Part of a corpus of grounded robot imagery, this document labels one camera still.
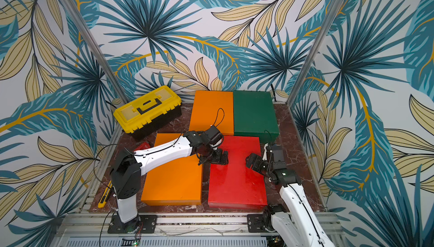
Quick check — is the red shoebox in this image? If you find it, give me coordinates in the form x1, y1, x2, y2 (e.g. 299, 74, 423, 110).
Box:
208, 136, 267, 210

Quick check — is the orange shoebox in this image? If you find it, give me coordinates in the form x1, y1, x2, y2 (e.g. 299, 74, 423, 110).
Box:
140, 132, 204, 207
189, 90, 235, 136

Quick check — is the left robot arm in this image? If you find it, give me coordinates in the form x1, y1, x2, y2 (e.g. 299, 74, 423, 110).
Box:
110, 126, 228, 229

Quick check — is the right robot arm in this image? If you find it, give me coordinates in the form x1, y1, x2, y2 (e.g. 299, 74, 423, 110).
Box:
246, 144, 334, 247

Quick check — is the green shoebox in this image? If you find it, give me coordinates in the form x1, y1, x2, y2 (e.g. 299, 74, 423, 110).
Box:
234, 90, 280, 144

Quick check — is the yellow and black toolbox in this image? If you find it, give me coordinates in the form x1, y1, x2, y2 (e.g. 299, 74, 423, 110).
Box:
114, 85, 182, 141

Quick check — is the yellow utility knife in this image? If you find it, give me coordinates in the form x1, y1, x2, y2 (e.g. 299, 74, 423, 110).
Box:
98, 181, 113, 209

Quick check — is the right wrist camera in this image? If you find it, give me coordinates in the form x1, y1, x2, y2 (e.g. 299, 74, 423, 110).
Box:
262, 143, 270, 161

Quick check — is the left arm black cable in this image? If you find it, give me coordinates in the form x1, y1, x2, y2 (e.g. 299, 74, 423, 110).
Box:
210, 107, 226, 128

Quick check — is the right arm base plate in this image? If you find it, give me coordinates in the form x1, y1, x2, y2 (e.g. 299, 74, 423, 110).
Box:
246, 212, 289, 233

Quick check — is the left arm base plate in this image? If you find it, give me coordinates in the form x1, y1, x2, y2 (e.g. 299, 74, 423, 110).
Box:
107, 214, 157, 234

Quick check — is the left aluminium frame post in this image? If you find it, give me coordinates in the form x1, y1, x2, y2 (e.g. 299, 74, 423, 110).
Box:
60, 0, 129, 104

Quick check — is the aluminium frame post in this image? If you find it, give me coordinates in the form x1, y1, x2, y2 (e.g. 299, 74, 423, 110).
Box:
287, 0, 344, 107
60, 0, 129, 104

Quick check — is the right aluminium frame post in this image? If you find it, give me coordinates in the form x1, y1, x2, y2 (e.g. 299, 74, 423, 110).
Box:
287, 0, 344, 107

